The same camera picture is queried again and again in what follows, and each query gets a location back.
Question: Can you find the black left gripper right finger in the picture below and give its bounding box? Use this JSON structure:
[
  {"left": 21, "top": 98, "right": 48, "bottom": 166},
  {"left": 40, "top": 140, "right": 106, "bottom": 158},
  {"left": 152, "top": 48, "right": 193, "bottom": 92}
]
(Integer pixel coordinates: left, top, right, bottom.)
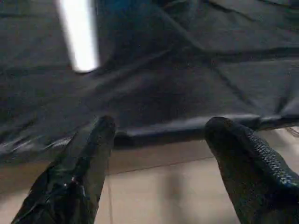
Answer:
[{"left": 204, "top": 116, "right": 299, "bottom": 224}]

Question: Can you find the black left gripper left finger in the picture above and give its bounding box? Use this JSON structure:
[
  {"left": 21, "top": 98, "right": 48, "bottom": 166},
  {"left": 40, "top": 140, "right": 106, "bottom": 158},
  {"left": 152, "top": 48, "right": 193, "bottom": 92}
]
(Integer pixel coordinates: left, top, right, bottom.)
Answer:
[{"left": 11, "top": 115, "right": 117, "bottom": 224}]

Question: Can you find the white plastic table leg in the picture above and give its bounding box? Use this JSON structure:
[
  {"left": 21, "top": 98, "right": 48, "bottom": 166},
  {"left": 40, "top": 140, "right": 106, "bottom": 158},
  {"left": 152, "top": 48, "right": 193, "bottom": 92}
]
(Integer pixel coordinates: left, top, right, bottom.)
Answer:
[{"left": 55, "top": 0, "right": 101, "bottom": 74}]

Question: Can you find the black work mat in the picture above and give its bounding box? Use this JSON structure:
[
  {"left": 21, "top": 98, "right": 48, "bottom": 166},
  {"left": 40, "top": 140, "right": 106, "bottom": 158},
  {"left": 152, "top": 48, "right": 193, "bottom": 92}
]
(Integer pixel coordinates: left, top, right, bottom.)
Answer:
[{"left": 0, "top": 0, "right": 299, "bottom": 165}]

